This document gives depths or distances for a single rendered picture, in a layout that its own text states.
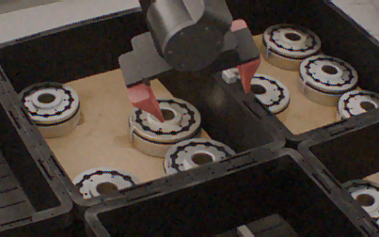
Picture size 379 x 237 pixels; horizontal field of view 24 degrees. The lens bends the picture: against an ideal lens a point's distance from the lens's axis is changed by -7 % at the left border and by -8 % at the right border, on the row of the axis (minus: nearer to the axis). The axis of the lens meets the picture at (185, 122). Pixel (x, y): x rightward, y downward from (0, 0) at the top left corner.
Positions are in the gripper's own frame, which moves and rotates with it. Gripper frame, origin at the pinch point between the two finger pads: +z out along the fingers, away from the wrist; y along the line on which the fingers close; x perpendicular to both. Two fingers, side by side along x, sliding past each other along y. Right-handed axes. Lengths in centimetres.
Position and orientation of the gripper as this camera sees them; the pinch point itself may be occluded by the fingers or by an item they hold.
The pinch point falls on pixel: (202, 99)
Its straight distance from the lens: 104.2
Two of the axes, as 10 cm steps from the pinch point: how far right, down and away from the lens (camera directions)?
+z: 2.3, 6.3, 7.4
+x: -2.3, -7.1, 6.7
